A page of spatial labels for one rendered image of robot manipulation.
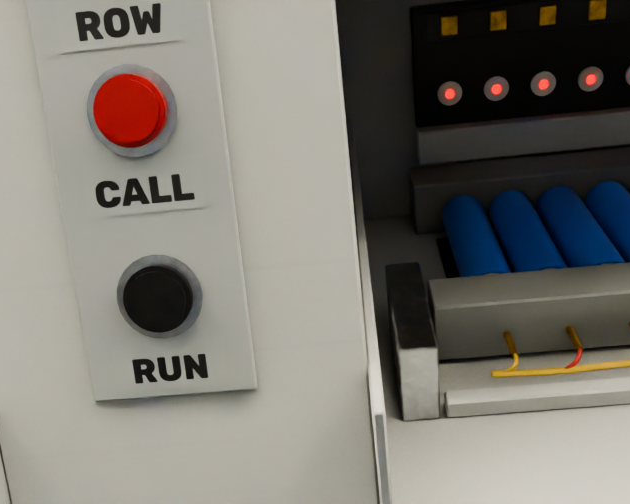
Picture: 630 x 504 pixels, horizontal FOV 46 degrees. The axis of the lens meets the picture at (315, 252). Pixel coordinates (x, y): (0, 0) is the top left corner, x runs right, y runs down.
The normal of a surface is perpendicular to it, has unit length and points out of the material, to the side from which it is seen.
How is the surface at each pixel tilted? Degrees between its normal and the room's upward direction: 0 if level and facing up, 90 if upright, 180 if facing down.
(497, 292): 18
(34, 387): 90
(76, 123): 90
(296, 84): 90
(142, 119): 90
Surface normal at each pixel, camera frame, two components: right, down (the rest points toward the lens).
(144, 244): -0.04, 0.21
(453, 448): -0.11, -0.87
